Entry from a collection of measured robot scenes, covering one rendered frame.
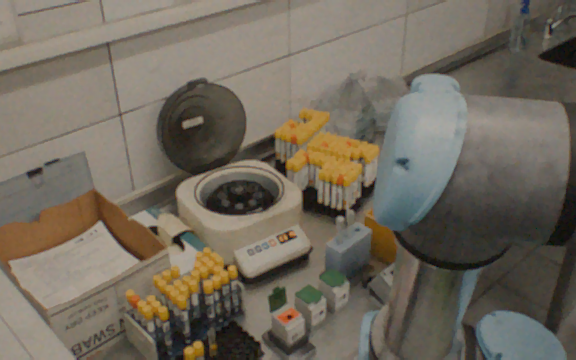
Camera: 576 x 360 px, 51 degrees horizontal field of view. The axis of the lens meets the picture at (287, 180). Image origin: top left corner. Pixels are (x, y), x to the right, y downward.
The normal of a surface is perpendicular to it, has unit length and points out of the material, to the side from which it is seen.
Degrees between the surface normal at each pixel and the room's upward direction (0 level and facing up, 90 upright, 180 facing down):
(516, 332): 9
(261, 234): 90
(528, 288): 0
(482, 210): 95
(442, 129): 33
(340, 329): 0
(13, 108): 90
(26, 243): 88
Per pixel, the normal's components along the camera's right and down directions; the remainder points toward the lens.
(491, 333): 0.15, -0.84
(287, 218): 0.57, 0.43
